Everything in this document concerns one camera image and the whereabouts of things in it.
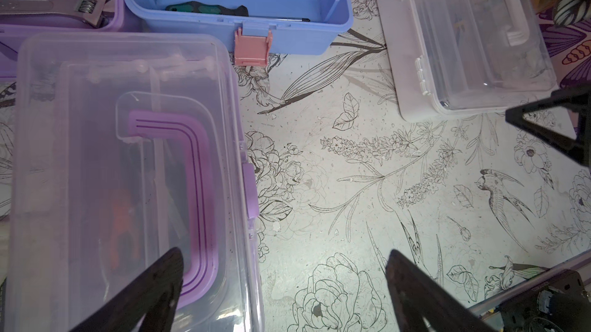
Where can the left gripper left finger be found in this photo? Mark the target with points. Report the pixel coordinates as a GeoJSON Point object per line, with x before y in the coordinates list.
{"type": "Point", "coordinates": [147, 304]}

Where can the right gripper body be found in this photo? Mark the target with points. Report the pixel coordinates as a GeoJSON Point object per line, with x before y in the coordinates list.
{"type": "Point", "coordinates": [561, 121]}

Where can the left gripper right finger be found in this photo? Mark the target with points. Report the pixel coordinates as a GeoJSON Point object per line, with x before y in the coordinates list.
{"type": "Point", "coordinates": [420, 304]}

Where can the white toolbox clear lid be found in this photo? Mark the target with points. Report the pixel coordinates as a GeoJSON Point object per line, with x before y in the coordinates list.
{"type": "Point", "coordinates": [456, 58]}

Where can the purple toolbox clear lid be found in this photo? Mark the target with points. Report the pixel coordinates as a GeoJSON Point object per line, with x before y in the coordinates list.
{"type": "Point", "coordinates": [128, 145]}

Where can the blue toolbox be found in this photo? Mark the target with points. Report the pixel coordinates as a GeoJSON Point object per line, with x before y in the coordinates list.
{"type": "Point", "coordinates": [240, 4]}

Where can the green black screwdriver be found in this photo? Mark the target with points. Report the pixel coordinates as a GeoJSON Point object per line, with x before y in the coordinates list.
{"type": "Point", "coordinates": [238, 14]}

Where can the silver adjustable wrench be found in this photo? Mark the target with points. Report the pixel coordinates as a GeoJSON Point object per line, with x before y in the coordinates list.
{"type": "Point", "coordinates": [88, 11]}

